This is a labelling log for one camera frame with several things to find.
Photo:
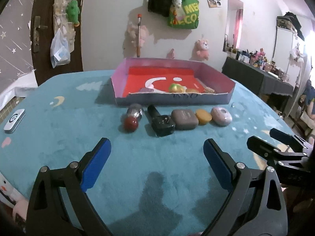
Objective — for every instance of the orange grey mop handle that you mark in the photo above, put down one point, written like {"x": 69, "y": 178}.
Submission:
{"x": 139, "y": 35}

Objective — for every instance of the pink plush toy right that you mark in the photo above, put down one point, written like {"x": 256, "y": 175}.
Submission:
{"x": 202, "y": 49}

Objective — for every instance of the amber dome soap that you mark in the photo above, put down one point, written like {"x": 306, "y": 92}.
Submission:
{"x": 203, "y": 116}
{"x": 191, "y": 90}

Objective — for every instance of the yellow green capybara toy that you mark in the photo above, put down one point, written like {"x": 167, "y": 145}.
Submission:
{"x": 176, "y": 88}

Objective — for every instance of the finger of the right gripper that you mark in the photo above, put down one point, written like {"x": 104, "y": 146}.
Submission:
{"x": 271, "y": 153}
{"x": 296, "y": 143}

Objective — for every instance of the green tote bag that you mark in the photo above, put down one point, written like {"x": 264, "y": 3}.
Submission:
{"x": 184, "y": 14}

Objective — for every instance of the white plastic bag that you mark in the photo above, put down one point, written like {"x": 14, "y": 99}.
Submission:
{"x": 59, "y": 51}

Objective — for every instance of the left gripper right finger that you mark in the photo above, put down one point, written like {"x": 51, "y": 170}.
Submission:
{"x": 255, "y": 203}

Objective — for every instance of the amber dome soap front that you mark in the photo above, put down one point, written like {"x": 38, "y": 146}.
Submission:
{"x": 191, "y": 90}

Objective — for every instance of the white remote device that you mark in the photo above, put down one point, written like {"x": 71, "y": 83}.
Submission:
{"x": 14, "y": 121}

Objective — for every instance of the green dinosaur plush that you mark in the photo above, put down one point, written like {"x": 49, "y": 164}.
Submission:
{"x": 73, "y": 11}

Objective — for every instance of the brown eye shadow case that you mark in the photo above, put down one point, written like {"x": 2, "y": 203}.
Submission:
{"x": 185, "y": 119}

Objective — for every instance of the pink plush toy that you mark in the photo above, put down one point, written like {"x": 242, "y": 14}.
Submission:
{"x": 202, "y": 49}
{"x": 133, "y": 33}

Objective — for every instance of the purple nail polish bottle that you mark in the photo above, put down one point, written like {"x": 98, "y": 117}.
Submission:
{"x": 146, "y": 90}

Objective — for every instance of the pink broom handle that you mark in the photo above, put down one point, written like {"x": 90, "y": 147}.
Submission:
{"x": 171, "y": 54}

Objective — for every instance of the silver shiny egg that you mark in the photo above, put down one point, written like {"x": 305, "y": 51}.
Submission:
{"x": 136, "y": 111}

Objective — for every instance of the black nail polish bottle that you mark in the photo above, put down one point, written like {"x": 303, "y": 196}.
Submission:
{"x": 162, "y": 125}

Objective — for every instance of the dark brown door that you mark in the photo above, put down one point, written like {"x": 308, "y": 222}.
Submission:
{"x": 47, "y": 17}

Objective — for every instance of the clear plastic cup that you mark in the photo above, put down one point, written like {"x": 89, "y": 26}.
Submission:
{"x": 235, "y": 105}

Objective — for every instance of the pink cardboard tray box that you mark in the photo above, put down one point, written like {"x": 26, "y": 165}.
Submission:
{"x": 132, "y": 74}

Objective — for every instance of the teal moon star blanket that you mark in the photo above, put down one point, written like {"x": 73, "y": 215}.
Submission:
{"x": 149, "y": 185}

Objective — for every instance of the lilac round case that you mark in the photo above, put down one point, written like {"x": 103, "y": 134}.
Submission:
{"x": 221, "y": 116}

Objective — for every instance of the dark cloth covered table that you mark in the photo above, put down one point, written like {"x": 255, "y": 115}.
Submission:
{"x": 256, "y": 80}

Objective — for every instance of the pink plush toy centre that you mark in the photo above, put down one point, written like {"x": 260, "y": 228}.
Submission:
{"x": 133, "y": 33}

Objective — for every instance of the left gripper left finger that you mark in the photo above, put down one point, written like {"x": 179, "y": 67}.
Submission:
{"x": 47, "y": 214}

